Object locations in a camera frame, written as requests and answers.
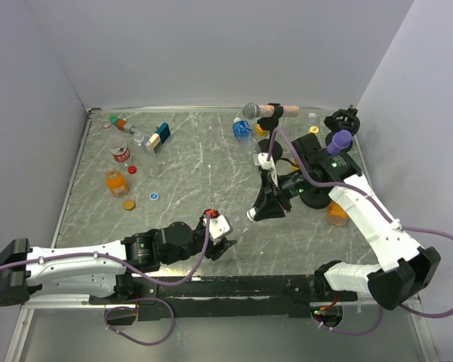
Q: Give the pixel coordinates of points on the small yellow toy piece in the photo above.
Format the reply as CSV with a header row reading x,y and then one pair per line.
x,y
260,131

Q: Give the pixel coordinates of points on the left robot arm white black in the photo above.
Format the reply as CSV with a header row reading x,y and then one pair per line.
x,y
105,270

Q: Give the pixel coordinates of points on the black empty clip stand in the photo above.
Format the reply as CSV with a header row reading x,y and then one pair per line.
x,y
342,119

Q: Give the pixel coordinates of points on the clear bottle back right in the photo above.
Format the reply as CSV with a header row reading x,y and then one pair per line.
x,y
314,120

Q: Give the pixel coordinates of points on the orange bottle with barcode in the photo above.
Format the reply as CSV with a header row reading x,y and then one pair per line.
x,y
116,182

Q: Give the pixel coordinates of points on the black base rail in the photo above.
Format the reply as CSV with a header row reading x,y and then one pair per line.
x,y
224,296

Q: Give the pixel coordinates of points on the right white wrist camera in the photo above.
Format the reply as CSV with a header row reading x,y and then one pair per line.
x,y
266,162

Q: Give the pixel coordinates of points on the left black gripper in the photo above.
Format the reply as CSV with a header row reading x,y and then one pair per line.
x,y
215,251

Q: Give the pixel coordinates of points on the glitter pink microphone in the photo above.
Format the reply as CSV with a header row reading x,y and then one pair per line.
x,y
252,110

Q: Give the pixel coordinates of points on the orange bottle cap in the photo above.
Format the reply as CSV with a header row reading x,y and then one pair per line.
x,y
129,204

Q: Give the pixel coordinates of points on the orange bottle lying right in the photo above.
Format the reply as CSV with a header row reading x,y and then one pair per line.
x,y
336,215

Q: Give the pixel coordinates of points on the purple microphone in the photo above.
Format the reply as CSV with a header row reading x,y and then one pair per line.
x,y
340,142

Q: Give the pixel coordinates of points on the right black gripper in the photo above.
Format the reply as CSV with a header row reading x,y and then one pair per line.
x,y
268,202

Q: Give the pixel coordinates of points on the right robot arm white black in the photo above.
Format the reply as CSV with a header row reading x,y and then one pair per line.
x,y
325,175

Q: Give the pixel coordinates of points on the blue label water bottle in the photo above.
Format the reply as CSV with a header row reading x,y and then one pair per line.
x,y
243,134

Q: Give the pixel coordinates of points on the red label water bottle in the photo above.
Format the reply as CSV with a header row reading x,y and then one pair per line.
x,y
119,149

